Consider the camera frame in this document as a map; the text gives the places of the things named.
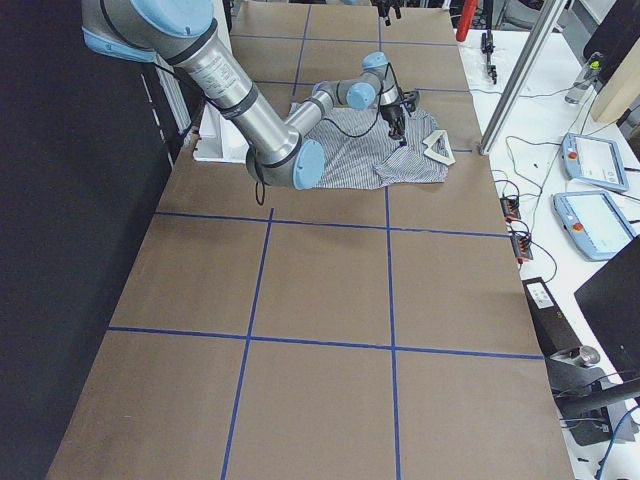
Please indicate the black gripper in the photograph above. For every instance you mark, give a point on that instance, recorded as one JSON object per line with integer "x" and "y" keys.
{"x": 385, "y": 7}
{"x": 391, "y": 114}

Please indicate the navy white striped polo shirt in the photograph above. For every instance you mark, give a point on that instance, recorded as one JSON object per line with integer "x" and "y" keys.
{"x": 352, "y": 149}

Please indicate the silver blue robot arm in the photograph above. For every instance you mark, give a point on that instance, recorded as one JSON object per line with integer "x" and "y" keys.
{"x": 185, "y": 35}

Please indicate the red cylinder object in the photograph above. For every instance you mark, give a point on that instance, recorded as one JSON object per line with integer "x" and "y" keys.
{"x": 467, "y": 14}

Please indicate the black tool stand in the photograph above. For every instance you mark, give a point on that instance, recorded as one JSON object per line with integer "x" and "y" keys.
{"x": 487, "y": 43}

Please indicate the upper orange black usb hub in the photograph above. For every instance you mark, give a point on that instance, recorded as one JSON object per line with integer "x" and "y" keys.
{"x": 510, "y": 208}

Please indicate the orange black usb hub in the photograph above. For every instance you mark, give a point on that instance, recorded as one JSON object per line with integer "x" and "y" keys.
{"x": 510, "y": 208}
{"x": 521, "y": 244}

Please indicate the lower orange black usb hub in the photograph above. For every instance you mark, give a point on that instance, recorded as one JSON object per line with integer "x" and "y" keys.
{"x": 521, "y": 244}

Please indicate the clear water bottle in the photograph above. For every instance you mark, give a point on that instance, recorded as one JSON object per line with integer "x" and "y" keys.
{"x": 585, "y": 79}

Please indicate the upper blue teach pendant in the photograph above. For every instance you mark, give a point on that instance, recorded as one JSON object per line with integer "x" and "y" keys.
{"x": 595, "y": 161}

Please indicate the blue teach pendant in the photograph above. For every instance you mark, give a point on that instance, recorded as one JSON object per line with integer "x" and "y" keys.
{"x": 595, "y": 161}
{"x": 594, "y": 223}

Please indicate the lower blue teach pendant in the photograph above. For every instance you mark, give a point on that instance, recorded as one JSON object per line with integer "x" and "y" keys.
{"x": 594, "y": 223}

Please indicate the black rectangular box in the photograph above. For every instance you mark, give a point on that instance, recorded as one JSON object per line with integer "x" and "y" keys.
{"x": 553, "y": 331}

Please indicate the black monitor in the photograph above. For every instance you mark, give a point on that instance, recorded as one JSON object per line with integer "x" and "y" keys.
{"x": 609, "y": 302}

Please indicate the aluminium extrusion post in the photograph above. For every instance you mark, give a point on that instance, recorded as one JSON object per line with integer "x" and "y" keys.
{"x": 531, "y": 51}

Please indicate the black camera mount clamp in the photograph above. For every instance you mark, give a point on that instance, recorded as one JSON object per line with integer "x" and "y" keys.
{"x": 591, "y": 404}

